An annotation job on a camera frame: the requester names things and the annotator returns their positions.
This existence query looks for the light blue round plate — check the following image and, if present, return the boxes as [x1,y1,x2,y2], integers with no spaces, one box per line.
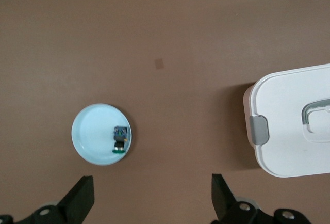
[71,103,134,166]

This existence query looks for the white lunch box grey clips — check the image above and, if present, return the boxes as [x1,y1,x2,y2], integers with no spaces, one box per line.
[243,63,330,179]

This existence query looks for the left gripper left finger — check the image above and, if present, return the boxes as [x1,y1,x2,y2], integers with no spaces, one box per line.
[0,175,95,224]

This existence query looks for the green push button switch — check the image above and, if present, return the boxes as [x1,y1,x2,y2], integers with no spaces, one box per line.
[112,125,130,155]

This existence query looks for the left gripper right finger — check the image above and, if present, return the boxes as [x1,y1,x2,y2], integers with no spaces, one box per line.
[211,173,310,224]

